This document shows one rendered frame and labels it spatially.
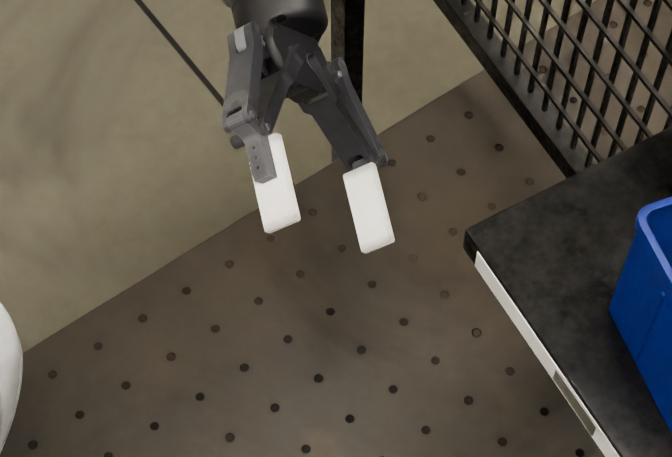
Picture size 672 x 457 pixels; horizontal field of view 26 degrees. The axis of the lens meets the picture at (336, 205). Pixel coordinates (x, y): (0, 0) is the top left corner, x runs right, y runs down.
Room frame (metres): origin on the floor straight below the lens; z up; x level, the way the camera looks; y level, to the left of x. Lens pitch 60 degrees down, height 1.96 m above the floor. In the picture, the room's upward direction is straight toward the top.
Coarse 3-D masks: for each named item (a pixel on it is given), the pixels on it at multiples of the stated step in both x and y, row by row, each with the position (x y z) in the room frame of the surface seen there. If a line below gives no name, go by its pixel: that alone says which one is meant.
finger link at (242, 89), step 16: (256, 32) 0.68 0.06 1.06; (256, 48) 0.67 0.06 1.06; (240, 64) 0.65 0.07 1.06; (256, 64) 0.65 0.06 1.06; (240, 80) 0.63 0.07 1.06; (256, 80) 0.64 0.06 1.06; (224, 96) 0.63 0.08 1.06; (240, 96) 0.62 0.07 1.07; (256, 96) 0.62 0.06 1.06; (224, 112) 0.61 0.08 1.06; (240, 112) 0.60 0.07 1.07; (256, 112) 0.60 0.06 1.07; (224, 128) 0.59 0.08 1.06
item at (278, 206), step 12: (276, 144) 0.59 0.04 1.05; (276, 156) 0.58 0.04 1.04; (276, 168) 0.57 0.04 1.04; (288, 168) 0.57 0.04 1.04; (276, 180) 0.56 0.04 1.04; (288, 180) 0.56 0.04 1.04; (264, 192) 0.56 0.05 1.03; (276, 192) 0.55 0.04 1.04; (288, 192) 0.55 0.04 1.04; (264, 204) 0.55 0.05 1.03; (276, 204) 0.55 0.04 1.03; (288, 204) 0.54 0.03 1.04; (264, 216) 0.54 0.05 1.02; (276, 216) 0.54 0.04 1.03; (288, 216) 0.53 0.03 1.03; (264, 228) 0.53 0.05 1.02; (276, 228) 0.53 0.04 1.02
